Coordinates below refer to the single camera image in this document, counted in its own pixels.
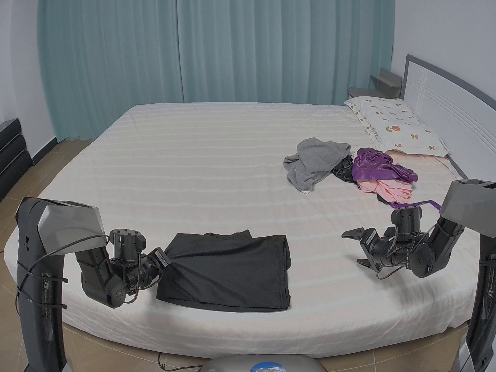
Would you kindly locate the purple garment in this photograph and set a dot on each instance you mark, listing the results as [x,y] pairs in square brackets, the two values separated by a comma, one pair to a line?
[374,165]

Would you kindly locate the black chest of drawers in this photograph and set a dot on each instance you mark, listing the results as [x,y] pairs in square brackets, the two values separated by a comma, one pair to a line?
[11,153]

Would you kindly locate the grey garment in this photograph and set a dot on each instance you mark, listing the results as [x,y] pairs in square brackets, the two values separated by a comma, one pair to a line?
[314,159]

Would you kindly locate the black T-shirt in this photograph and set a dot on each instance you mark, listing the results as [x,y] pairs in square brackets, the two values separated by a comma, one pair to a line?
[232,273]

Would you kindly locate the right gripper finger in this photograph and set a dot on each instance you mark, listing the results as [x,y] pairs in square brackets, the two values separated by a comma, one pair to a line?
[355,234]
[367,264]

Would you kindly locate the bed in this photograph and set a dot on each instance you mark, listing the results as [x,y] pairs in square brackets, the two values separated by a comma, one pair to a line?
[213,161]

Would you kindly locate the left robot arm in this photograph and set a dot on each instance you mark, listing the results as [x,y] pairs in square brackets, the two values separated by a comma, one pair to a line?
[66,223]

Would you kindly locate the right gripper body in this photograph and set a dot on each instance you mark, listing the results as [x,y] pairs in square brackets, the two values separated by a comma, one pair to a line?
[378,250]

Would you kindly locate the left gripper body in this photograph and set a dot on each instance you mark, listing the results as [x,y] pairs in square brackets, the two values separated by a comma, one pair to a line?
[162,259]

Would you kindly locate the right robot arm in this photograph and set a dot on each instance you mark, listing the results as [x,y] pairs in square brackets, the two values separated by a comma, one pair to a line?
[465,204]

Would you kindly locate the grey bedside table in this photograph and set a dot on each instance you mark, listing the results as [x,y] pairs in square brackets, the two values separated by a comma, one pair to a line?
[378,85]

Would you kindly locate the pink garment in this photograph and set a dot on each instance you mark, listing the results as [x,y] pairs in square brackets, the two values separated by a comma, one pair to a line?
[387,190]

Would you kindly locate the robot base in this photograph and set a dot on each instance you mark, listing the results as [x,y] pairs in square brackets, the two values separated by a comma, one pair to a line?
[240,364]

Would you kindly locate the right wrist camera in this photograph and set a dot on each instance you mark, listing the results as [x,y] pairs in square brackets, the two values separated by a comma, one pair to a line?
[388,231]

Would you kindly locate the blue-green curtain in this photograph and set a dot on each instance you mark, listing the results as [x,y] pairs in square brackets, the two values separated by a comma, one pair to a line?
[283,41]
[112,52]

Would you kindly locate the black shiny garment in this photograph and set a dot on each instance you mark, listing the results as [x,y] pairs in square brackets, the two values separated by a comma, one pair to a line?
[344,171]

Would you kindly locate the white printed pillow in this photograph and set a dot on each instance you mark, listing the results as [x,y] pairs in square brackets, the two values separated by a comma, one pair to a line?
[399,124]

